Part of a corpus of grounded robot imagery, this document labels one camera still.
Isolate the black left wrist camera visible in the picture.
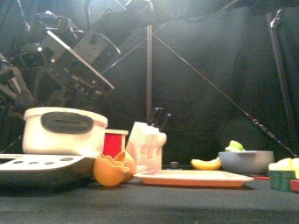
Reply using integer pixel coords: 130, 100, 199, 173
18, 49, 50, 71

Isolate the small red block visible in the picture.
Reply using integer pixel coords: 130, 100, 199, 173
289, 178, 299, 193

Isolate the vertical metal frame pole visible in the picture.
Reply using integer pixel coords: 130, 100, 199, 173
144, 24, 155, 122

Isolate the slanted metal frame pole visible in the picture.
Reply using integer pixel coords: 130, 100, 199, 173
266, 8, 297, 152

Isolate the red and cream toy oven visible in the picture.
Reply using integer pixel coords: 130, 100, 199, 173
102, 129, 130, 159

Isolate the pink rectangular plate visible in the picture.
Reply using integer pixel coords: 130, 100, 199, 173
134, 169, 255, 188

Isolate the pale yellow toy food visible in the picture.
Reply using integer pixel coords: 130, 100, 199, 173
267, 157, 299, 179

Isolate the white knife block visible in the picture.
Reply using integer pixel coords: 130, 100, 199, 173
126, 121, 168, 173

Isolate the grey blue toy pot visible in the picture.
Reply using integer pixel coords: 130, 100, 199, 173
218, 150, 277, 175

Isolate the small green toy container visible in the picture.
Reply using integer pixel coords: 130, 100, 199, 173
267, 170, 298, 193

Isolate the orange cracked eggshell half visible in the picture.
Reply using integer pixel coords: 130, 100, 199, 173
92, 152, 132, 187
114, 150, 138, 184

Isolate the black handled toy knife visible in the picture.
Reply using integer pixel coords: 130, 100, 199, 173
158, 113, 174, 134
146, 107, 162, 125
152, 108, 166, 127

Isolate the white pot with black handle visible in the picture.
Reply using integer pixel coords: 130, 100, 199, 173
22, 106, 108, 158

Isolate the light green toy vegetable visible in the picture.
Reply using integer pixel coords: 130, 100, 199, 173
224, 139, 247, 152

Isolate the yellow toy banana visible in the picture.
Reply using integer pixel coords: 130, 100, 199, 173
191, 157, 223, 172

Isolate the black cloth backdrop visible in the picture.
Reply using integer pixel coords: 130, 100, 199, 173
0, 0, 299, 176

